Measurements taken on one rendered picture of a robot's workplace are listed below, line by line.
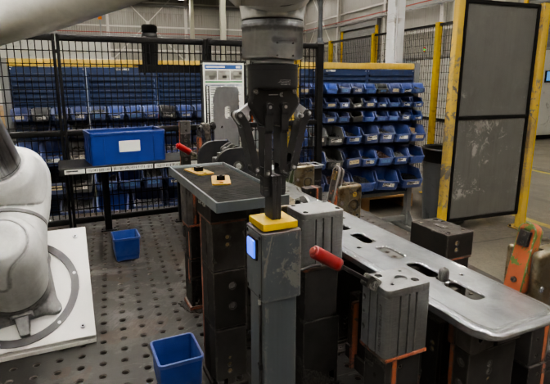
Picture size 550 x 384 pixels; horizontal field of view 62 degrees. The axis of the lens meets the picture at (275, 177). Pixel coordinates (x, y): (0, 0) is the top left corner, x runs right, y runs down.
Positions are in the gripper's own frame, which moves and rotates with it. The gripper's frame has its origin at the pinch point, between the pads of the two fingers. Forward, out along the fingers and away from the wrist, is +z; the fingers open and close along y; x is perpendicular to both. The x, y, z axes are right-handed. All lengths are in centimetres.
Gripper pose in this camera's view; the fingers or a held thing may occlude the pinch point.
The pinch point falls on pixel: (272, 196)
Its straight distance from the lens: 72.1
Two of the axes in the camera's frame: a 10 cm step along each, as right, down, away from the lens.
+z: 0.0, 9.8, 2.1
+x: -4.2, -1.9, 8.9
